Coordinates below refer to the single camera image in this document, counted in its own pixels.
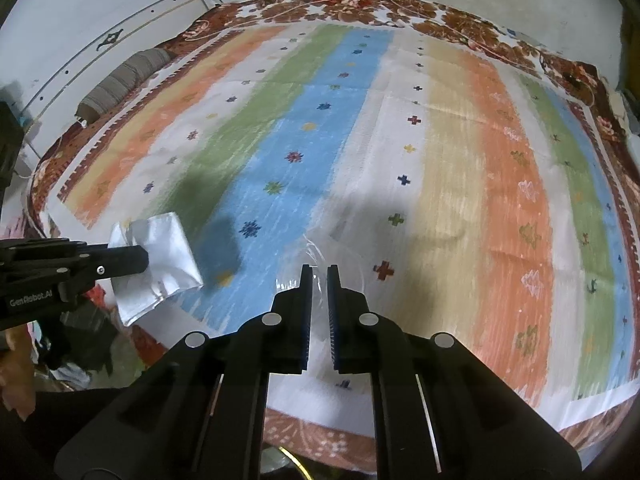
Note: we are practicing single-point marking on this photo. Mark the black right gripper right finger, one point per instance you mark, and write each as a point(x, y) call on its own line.
point(364, 342)

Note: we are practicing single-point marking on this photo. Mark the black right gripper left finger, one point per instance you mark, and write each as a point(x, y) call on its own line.
point(276, 342)

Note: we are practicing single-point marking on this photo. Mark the clear thin plastic film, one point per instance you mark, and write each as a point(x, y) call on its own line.
point(319, 251)

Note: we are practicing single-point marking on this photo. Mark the white paper sheet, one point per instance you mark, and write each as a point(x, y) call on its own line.
point(171, 266)

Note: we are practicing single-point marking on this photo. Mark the black gold-rimmed trash bin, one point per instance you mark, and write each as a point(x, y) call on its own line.
point(280, 464)

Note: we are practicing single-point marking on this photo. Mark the left hand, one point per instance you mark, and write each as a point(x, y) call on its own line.
point(17, 373)

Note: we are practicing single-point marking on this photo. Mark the floral brown blanket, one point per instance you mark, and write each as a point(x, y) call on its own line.
point(325, 239)

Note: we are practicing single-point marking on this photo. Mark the white headboard panel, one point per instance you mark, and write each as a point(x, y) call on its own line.
point(49, 109)

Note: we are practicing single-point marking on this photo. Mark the striped colourful bed sheet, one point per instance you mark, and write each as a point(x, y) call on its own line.
point(350, 199)

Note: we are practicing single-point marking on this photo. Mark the grey rolled bolster pillow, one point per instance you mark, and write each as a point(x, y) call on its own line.
point(116, 86)

